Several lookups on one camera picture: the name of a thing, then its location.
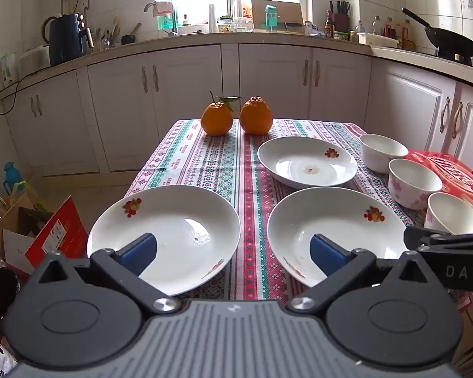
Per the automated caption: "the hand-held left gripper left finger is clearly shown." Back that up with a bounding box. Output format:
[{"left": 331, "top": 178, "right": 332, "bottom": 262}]
[{"left": 33, "top": 232, "right": 182, "bottom": 317}]

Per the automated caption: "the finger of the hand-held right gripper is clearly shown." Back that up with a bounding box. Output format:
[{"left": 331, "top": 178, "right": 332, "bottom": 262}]
[{"left": 403, "top": 225, "right": 473, "bottom": 253}]

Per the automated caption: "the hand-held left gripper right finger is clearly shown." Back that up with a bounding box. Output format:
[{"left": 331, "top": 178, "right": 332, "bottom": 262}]
[{"left": 286, "top": 233, "right": 438, "bottom": 313}]

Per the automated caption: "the white floral ceramic bowl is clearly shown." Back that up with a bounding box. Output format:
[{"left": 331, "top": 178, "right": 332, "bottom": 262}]
[
  {"left": 424, "top": 192, "right": 473, "bottom": 238},
  {"left": 388, "top": 158, "right": 444, "bottom": 210},
  {"left": 359, "top": 133, "right": 409, "bottom": 174}
]

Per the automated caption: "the white plate with fruit print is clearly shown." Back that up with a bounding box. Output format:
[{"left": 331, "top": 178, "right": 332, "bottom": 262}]
[
  {"left": 267, "top": 187, "right": 409, "bottom": 289},
  {"left": 87, "top": 185, "right": 241, "bottom": 297}
]

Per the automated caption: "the stained white fruit print plate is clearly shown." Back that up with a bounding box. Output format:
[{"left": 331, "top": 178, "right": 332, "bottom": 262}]
[{"left": 257, "top": 137, "right": 359, "bottom": 189}]

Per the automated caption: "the red snack package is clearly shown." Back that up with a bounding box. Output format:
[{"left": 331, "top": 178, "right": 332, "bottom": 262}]
[{"left": 405, "top": 149, "right": 473, "bottom": 210}]

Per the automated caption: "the red cardboard box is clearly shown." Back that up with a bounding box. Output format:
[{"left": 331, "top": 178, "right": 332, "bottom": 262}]
[{"left": 25, "top": 196, "right": 90, "bottom": 273}]

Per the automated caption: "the patterned striped tablecloth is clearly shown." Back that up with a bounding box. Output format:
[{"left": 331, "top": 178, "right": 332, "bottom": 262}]
[{"left": 126, "top": 119, "right": 473, "bottom": 308}]

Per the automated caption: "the yellow green bag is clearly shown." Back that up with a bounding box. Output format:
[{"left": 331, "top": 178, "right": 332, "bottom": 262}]
[{"left": 9, "top": 180, "right": 49, "bottom": 214}]

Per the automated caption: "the brown cardboard box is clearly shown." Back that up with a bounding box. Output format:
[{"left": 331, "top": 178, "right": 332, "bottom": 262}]
[{"left": 0, "top": 195, "right": 55, "bottom": 270}]

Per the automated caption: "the orange with stem and leaf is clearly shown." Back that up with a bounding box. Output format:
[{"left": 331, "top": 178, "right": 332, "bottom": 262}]
[{"left": 200, "top": 91, "right": 242, "bottom": 136}]

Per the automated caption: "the bumpy orange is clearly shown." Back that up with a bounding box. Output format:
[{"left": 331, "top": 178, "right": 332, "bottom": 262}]
[{"left": 239, "top": 95, "right": 273, "bottom": 135}]

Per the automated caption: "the gas stove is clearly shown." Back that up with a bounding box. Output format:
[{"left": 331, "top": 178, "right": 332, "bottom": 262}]
[{"left": 434, "top": 49, "right": 473, "bottom": 72}]

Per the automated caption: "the white kitchen cabinet unit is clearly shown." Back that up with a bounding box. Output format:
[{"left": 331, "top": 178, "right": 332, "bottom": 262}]
[{"left": 2, "top": 43, "right": 473, "bottom": 178}]

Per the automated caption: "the black wok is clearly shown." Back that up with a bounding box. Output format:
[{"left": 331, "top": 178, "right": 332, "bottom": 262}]
[{"left": 401, "top": 7, "right": 473, "bottom": 59}]

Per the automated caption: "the cooking oil bottle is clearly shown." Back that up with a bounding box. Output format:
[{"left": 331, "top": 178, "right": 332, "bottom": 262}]
[{"left": 398, "top": 19, "right": 417, "bottom": 50}]

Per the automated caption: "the white plastic tray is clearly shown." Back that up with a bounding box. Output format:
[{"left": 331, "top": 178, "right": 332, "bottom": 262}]
[{"left": 356, "top": 32, "right": 400, "bottom": 49}]

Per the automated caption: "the small black pot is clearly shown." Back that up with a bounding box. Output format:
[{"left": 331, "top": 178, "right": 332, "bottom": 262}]
[{"left": 120, "top": 23, "right": 142, "bottom": 46}]

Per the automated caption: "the utensil holder with utensils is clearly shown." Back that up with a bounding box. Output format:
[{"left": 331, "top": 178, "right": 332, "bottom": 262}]
[{"left": 90, "top": 16, "right": 121, "bottom": 53}]

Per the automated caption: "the white countertop appliance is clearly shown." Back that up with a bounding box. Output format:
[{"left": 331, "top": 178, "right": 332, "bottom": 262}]
[{"left": 19, "top": 45, "right": 50, "bottom": 75}]

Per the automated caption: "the dark blue air fryer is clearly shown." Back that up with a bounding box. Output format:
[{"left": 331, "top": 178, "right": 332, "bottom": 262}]
[{"left": 43, "top": 13, "right": 91, "bottom": 67}]

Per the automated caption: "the translucent white jug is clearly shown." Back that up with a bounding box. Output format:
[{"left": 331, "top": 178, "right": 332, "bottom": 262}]
[{"left": 0, "top": 53, "right": 19, "bottom": 86}]

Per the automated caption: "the metal kitchen faucet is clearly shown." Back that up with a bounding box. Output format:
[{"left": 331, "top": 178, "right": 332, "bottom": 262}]
[{"left": 143, "top": 1, "right": 179, "bottom": 37}]

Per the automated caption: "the knife block with knives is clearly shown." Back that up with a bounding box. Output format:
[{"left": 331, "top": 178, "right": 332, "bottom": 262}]
[{"left": 330, "top": 1, "right": 352, "bottom": 33}]

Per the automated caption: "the green dish soap bottle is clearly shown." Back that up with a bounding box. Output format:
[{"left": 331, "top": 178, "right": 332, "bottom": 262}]
[{"left": 158, "top": 0, "right": 179, "bottom": 31}]

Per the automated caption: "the teal drinking bottle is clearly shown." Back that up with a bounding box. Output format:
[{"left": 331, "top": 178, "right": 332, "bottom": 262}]
[{"left": 264, "top": 5, "right": 279, "bottom": 31}]

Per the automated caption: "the brown cardboard sheet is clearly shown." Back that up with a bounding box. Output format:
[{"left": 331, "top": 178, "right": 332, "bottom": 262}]
[{"left": 251, "top": 0, "right": 305, "bottom": 28}]

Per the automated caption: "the orange drink bottle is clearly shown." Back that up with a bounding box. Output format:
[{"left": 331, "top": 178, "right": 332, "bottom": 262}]
[{"left": 232, "top": 0, "right": 254, "bottom": 20}]

